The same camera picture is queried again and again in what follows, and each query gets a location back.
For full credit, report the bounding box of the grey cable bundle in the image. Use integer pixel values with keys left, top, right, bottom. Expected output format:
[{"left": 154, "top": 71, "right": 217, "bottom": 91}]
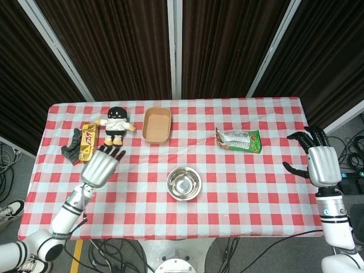
[{"left": 0, "top": 142, "right": 23, "bottom": 200}]

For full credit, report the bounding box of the brown paper food box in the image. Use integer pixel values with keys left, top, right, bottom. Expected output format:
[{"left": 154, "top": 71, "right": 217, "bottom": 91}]
[{"left": 142, "top": 107, "right": 172, "bottom": 145}]

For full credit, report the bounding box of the dark grey sock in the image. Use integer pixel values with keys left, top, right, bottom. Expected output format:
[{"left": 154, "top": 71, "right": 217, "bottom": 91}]
[{"left": 61, "top": 127, "right": 83, "bottom": 166}]

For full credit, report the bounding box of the red white checkered tablecloth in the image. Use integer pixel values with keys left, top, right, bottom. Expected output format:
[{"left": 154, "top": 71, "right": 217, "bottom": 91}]
[{"left": 17, "top": 96, "right": 353, "bottom": 242}]

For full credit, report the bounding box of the black seat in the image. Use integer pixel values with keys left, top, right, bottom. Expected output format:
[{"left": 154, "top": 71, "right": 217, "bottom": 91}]
[{"left": 349, "top": 204, "right": 364, "bottom": 228}]

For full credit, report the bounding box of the black cable bundle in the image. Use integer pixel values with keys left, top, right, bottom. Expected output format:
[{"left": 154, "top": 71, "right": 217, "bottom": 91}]
[
  {"left": 64, "top": 238, "right": 156, "bottom": 273},
  {"left": 220, "top": 237, "right": 239, "bottom": 273},
  {"left": 326, "top": 112, "right": 364, "bottom": 173}
]

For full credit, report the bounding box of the long black cable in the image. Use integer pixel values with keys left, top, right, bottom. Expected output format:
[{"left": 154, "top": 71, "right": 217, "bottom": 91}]
[{"left": 241, "top": 229, "right": 324, "bottom": 273}]

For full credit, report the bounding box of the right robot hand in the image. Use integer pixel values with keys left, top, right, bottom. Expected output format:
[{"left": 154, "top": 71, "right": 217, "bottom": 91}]
[{"left": 282, "top": 126, "right": 342, "bottom": 188}]

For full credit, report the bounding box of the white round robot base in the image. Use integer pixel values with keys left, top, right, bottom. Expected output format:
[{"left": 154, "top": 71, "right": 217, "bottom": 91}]
[{"left": 155, "top": 257, "right": 195, "bottom": 273}]

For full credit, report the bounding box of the gold snack packet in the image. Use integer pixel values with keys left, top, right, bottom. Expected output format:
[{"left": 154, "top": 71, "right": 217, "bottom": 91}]
[{"left": 78, "top": 122, "right": 100, "bottom": 165}]

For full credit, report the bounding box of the white partition frame post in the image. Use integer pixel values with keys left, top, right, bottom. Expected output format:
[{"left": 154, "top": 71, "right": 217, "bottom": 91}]
[
  {"left": 167, "top": 0, "right": 183, "bottom": 100},
  {"left": 246, "top": 0, "right": 302, "bottom": 98},
  {"left": 17, "top": 0, "right": 94, "bottom": 102},
  {"left": 0, "top": 135, "right": 38, "bottom": 156},
  {"left": 312, "top": 99, "right": 364, "bottom": 143}
]

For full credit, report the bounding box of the white black sneaker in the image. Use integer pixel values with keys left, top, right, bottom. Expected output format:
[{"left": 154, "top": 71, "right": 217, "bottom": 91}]
[
  {"left": 15, "top": 254, "right": 53, "bottom": 273},
  {"left": 0, "top": 200, "right": 26, "bottom": 228}
]

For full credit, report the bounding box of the dark brown partition panel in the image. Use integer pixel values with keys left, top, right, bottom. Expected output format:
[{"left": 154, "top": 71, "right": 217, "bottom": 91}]
[
  {"left": 0, "top": 0, "right": 88, "bottom": 156},
  {"left": 253, "top": 0, "right": 364, "bottom": 137},
  {"left": 181, "top": 0, "right": 292, "bottom": 100},
  {"left": 34, "top": 0, "right": 172, "bottom": 102}
]

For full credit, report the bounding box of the plush doll black hair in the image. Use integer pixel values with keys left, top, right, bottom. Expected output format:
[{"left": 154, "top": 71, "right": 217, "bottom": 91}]
[{"left": 95, "top": 106, "right": 137, "bottom": 148}]

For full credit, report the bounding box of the green snack packet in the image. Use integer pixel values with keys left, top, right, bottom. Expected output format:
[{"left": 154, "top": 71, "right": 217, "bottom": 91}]
[{"left": 215, "top": 127, "right": 262, "bottom": 155}]

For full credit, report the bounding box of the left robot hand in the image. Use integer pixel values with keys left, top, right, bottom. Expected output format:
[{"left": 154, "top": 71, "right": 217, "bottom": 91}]
[{"left": 80, "top": 144, "right": 126, "bottom": 189}]

